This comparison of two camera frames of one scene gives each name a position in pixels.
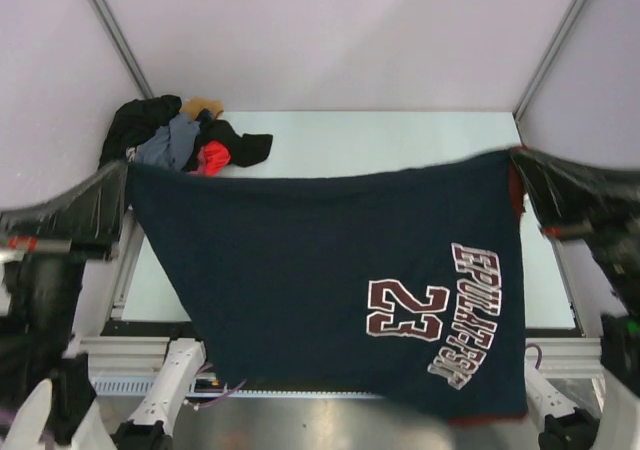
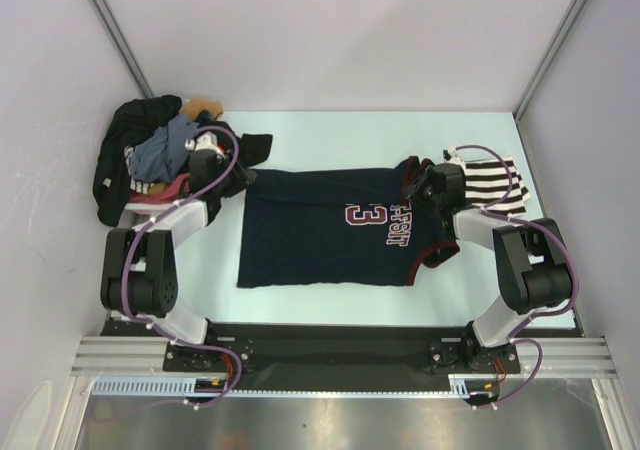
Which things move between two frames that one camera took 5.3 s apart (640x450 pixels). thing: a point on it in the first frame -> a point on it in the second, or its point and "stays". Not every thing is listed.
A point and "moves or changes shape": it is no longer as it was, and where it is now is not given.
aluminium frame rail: (120, 356) stays
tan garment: (193, 106) stays
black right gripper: (568, 197) -> (414, 191)
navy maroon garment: (400, 280) moves or changes shape
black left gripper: (87, 213) -> (242, 179)
